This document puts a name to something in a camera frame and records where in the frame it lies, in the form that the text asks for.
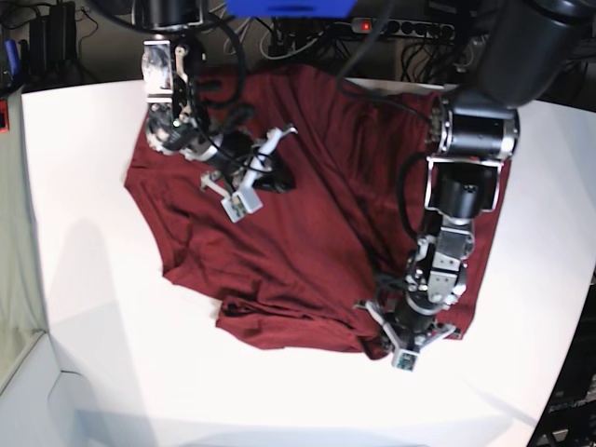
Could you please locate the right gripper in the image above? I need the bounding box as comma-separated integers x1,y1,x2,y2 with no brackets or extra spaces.
198,125,296,196

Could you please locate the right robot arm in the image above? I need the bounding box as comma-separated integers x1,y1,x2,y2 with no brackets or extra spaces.
91,1,295,198

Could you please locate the blue bottle left edge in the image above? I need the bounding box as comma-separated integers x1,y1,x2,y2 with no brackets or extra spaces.
4,39,21,78

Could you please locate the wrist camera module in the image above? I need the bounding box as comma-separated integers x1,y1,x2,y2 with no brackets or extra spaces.
391,348,419,372
221,188,263,224

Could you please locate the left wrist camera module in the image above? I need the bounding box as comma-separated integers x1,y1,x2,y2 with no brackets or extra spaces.
391,348,419,372

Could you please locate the dark red t-shirt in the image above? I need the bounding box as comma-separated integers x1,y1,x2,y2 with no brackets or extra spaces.
123,62,512,362

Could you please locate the red black device left edge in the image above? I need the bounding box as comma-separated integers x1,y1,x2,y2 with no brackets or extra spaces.
0,100,9,134

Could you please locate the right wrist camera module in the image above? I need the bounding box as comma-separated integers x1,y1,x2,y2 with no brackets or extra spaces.
221,188,263,224

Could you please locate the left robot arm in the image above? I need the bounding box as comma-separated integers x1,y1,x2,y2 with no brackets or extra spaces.
360,1,595,371

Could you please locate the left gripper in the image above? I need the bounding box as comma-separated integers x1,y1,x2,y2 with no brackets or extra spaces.
354,300,461,354

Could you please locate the black power strip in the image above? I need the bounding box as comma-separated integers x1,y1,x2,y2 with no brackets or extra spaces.
350,18,455,42

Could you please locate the blue box at top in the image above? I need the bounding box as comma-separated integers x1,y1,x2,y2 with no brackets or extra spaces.
225,0,357,18

